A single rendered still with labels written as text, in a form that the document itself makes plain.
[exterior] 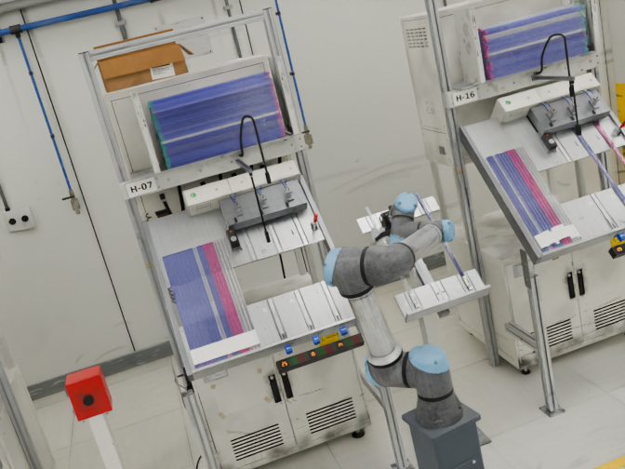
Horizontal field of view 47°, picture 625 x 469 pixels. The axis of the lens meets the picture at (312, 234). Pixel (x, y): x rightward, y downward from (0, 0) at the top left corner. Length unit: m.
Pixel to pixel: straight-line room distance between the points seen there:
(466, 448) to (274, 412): 1.05
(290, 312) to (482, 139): 1.19
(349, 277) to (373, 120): 2.73
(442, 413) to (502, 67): 1.65
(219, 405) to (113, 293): 1.70
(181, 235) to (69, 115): 1.64
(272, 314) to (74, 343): 2.18
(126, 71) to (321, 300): 1.29
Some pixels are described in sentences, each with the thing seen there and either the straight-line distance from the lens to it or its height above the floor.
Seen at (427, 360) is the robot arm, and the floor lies 0.77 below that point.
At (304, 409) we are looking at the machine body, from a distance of 3.23.
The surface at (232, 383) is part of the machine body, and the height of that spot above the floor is 0.48.
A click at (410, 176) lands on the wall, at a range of 4.88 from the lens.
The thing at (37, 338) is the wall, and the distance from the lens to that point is 4.76.
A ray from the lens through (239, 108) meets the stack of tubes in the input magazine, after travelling 2.97.
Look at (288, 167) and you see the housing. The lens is 3.07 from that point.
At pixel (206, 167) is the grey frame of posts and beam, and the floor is 1.35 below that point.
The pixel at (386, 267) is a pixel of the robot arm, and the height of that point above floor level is 1.13.
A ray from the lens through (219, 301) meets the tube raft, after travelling 2.82.
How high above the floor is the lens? 1.85
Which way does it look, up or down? 17 degrees down
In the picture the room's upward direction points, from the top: 14 degrees counter-clockwise
